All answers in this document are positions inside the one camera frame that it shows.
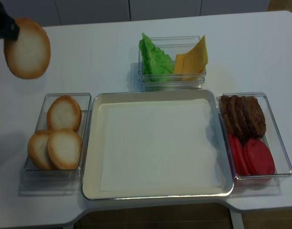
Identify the upright yellow cheese slice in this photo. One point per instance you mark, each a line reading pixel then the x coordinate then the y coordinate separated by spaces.
pixel 200 50

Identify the brown meat patty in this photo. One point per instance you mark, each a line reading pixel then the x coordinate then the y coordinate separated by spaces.
pixel 254 117
pixel 241 117
pixel 223 105
pixel 232 112

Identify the front brown meat patty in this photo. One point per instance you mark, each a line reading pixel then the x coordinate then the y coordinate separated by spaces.
pixel 254 117

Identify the white metal baking tray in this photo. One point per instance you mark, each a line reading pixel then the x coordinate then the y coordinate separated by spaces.
pixel 91 186

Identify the front red tomato slice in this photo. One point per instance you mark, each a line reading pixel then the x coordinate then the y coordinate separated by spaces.
pixel 258 158

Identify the green lettuce leaf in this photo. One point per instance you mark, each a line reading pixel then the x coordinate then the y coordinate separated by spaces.
pixel 157 64

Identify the flat yellow cheese slice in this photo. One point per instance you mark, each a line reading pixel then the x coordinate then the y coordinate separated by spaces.
pixel 179 64

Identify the back bun half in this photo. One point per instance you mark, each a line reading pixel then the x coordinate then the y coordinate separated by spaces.
pixel 64 112

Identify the clear plastic patty tomato container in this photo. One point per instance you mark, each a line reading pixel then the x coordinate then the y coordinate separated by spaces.
pixel 272 139

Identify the rear red tomato slices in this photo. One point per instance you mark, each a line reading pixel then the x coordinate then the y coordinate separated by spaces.
pixel 237 153

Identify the clear plastic lettuce cheese container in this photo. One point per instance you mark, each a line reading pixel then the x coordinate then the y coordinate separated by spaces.
pixel 172 46

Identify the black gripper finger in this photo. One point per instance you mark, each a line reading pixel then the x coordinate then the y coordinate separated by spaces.
pixel 9 30

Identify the rear brown meat patty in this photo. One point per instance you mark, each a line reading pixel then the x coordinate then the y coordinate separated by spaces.
pixel 223 105

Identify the front bun half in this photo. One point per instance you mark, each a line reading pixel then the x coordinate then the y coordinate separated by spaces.
pixel 64 149

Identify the white parchment paper sheet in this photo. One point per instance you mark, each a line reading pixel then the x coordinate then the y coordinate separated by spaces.
pixel 160 145

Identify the clear plastic bun container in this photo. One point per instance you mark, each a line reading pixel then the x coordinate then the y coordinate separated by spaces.
pixel 56 182

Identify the left bun half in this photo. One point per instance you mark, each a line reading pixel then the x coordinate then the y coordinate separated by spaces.
pixel 37 150

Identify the toasted bun half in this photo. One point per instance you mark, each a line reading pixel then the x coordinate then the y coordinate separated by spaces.
pixel 28 57

